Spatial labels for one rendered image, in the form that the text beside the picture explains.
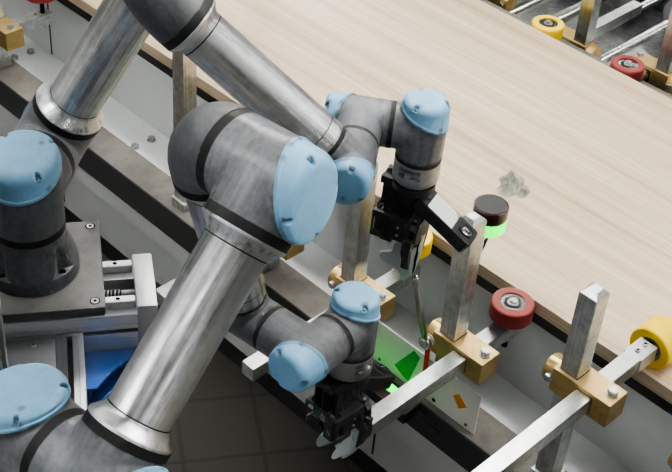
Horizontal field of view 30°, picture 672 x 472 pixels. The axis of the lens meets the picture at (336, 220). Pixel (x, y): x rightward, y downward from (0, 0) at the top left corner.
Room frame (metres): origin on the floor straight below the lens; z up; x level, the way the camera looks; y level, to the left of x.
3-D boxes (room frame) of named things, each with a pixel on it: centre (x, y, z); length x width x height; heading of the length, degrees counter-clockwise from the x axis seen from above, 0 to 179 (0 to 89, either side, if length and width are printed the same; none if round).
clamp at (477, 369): (1.63, -0.24, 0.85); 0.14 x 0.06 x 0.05; 47
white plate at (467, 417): (1.65, -0.19, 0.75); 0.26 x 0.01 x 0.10; 47
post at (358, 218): (1.82, -0.04, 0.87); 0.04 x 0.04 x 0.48; 47
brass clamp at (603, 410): (1.46, -0.43, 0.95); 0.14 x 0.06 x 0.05; 47
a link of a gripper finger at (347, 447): (1.37, -0.04, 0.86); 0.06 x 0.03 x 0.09; 137
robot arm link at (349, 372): (1.38, -0.04, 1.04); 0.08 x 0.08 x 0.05
